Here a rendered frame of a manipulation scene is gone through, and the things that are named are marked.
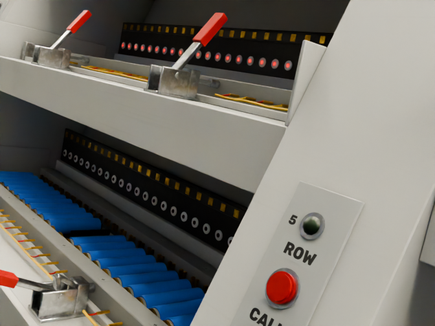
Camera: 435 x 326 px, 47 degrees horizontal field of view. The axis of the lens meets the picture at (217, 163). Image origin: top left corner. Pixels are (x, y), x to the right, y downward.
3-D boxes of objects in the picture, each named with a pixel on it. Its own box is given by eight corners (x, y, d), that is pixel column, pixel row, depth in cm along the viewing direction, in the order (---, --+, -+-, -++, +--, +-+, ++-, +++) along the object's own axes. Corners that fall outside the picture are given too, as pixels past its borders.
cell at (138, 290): (189, 301, 47) (130, 310, 43) (178, 293, 49) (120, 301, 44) (193, 282, 47) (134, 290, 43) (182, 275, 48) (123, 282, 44)
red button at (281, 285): (283, 309, 24) (298, 278, 24) (259, 294, 25) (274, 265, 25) (294, 313, 24) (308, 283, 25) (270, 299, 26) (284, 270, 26)
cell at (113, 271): (166, 283, 50) (107, 290, 46) (155, 276, 52) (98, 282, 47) (169, 266, 50) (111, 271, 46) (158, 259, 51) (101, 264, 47)
